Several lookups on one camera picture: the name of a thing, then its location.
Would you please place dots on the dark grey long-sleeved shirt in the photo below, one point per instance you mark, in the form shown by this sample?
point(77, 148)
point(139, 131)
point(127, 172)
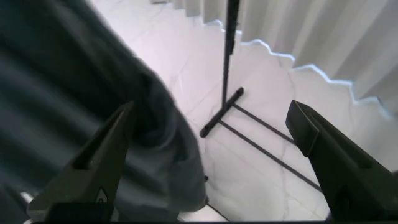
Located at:
point(62, 77)

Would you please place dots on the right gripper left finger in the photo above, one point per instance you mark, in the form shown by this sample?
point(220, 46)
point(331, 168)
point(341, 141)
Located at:
point(87, 180)

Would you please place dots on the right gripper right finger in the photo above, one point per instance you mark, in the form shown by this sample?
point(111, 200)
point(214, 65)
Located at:
point(351, 174)

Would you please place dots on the black clothes rack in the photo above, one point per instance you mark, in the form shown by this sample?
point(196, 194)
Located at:
point(230, 31)

